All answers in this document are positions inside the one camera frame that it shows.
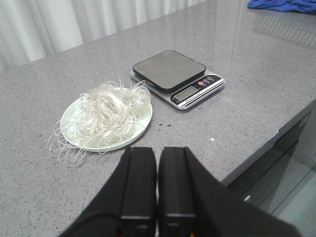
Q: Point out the blue cloth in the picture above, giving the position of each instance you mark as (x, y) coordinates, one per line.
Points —
(301, 6)

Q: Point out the dark cabinet under counter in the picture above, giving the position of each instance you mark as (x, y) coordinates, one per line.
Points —
(280, 177)

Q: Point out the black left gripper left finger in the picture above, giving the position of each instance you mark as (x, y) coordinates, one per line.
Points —
(126, 204)

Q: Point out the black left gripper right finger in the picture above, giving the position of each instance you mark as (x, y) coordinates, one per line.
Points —
(192, 203)

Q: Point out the digital kitchen scale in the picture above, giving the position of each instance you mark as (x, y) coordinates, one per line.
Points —
(177, 79)

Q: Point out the white pleated curtain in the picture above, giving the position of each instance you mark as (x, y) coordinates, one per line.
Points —
(34, 29)

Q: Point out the white vermicelli noodle bundle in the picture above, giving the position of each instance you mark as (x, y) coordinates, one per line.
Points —
(108, 116)

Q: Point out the light green round plate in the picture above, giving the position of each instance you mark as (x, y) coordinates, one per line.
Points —
(140, 123)

